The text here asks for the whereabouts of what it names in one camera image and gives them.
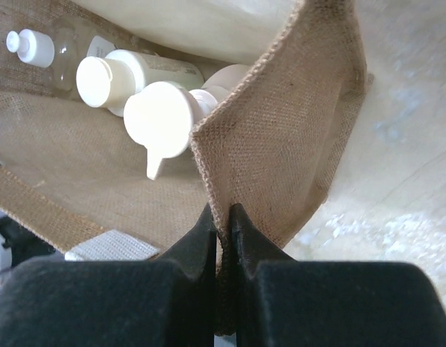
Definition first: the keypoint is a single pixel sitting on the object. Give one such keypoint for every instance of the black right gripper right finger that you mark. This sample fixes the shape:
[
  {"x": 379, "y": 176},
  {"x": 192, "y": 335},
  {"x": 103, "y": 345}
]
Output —
[{"x": 284, "y": 302}]

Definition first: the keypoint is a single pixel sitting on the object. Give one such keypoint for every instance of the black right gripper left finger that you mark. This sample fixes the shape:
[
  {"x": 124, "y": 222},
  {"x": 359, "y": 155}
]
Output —
[{"x": 167, "y": 301}]

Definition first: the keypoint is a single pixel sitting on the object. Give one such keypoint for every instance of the brown burlap canvas bag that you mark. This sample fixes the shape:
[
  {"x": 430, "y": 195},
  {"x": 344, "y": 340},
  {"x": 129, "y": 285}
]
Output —
[{"x": 70, "y": 173}]

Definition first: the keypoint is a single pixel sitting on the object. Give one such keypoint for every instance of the beige pump dispenser bottle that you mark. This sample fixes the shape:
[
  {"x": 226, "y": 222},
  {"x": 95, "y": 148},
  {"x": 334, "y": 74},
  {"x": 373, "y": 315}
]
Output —
[{"x": 161, "y": 117}]

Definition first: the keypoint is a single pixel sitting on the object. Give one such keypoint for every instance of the pale green lotion bottle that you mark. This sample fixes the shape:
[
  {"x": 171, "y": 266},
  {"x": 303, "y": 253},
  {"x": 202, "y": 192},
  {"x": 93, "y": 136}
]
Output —
[{"x": 109, "y": 82}]

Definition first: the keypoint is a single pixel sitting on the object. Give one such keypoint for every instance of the small clear amber bottle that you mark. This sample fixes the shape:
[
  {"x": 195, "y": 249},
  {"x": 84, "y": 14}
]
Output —
[{"x": 59, "y": 50}]

